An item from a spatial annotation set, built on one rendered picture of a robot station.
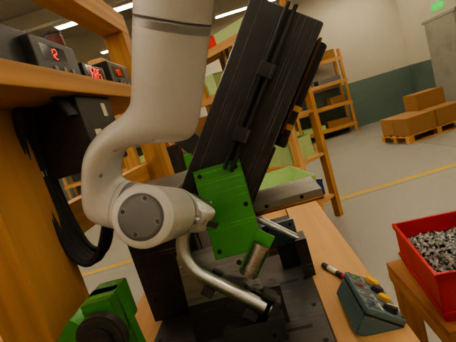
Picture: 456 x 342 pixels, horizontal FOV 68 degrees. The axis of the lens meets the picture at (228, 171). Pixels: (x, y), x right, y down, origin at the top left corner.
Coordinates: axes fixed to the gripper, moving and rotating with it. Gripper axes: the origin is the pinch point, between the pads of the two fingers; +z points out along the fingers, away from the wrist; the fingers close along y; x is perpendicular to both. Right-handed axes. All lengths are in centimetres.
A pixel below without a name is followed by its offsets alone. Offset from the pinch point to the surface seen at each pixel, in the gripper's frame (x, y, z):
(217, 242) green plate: 4.6, -7.4, 4.3
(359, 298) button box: -1.4, -38.0, -1.2
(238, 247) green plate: 3.1, -12.1, 4.3
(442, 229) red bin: -27, -61, 36
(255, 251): 1.4, -15.7, 0.8
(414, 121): -245, -159, 541
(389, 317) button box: -1.6, -43.1, -4.2
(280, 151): -56, 3, 273
